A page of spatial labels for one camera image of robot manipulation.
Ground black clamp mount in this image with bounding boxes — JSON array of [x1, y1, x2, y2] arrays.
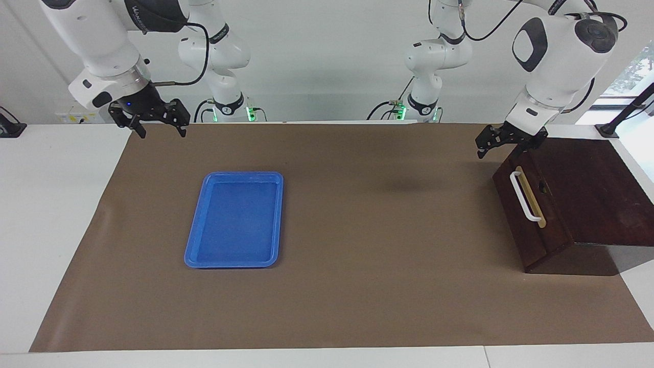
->
[[0, 106, 27, 139]]

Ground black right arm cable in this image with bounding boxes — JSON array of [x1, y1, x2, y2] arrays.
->
[[151, 21, 211, 87]]

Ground white socket box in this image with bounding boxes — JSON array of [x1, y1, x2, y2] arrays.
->
[[55, 105, 115, 124]]

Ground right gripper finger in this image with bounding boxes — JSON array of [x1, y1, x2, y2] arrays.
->
[[165, 99, 191, 137], [108, 102, 147, 140]]

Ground black base cable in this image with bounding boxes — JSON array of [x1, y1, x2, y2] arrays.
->
[[193, 100, 214, 123], [367, 77, 415, 121]]

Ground blue plastic tray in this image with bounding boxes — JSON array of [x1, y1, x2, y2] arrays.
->
[[184, 171, 284, 269]]

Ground dark wooden drawer cabinet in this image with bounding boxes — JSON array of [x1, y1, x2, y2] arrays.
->
[[492, 137, 654, 274]]

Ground black camera stand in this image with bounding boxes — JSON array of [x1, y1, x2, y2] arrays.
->
[[595, 82, 654, 139]]

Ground wooden drawer with white handle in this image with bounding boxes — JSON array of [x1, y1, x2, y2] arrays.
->
[[492, 151, 574, 264]]

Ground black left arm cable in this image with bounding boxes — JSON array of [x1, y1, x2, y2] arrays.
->
[[428, 0, 629, 114]]

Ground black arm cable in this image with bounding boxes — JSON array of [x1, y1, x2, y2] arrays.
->
[[428, 0, 629, 114], [151, 21, 211, 87]]

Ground brown table mat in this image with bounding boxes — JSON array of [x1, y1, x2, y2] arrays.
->
[[29, 122, 654, 353]]

